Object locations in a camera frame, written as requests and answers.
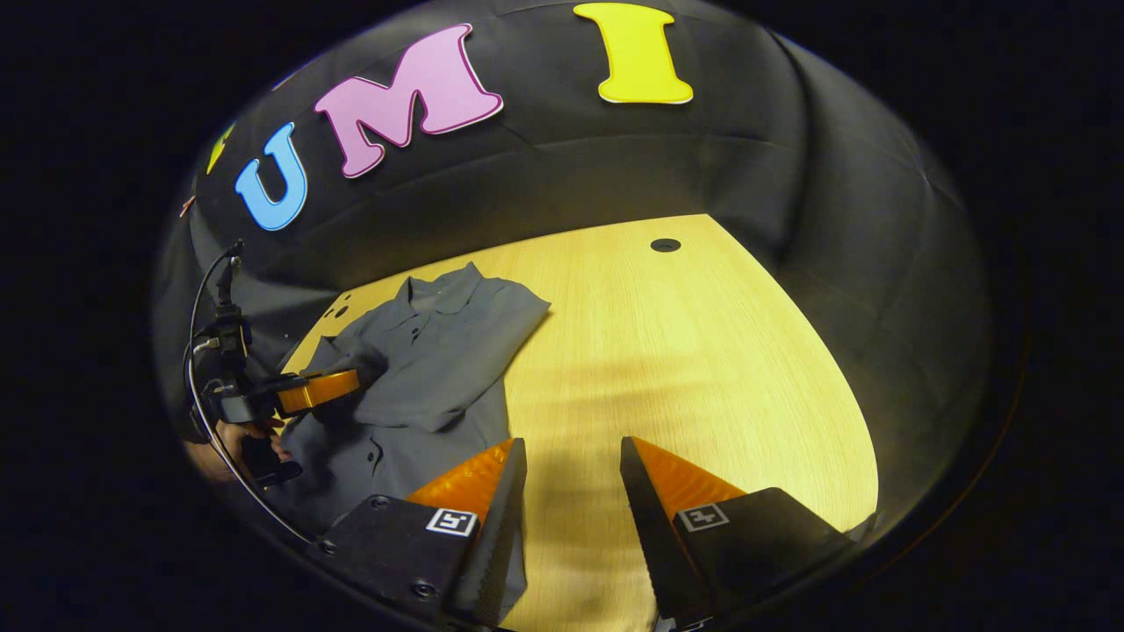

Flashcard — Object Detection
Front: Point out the gray collared shirt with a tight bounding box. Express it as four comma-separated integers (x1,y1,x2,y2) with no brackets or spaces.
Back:
263,262,552,620

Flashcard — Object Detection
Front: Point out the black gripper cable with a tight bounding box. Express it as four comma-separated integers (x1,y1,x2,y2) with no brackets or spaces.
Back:
183,248,314,545

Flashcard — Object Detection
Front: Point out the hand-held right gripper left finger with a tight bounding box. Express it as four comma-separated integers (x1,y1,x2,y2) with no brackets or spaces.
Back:
307,437,529,631

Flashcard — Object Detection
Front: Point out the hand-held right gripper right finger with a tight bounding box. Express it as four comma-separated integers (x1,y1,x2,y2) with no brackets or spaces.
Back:
620,436,857,631

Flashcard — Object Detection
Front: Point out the black backdrop cloth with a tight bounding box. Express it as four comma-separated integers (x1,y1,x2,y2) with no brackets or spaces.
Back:
154,0,993,563

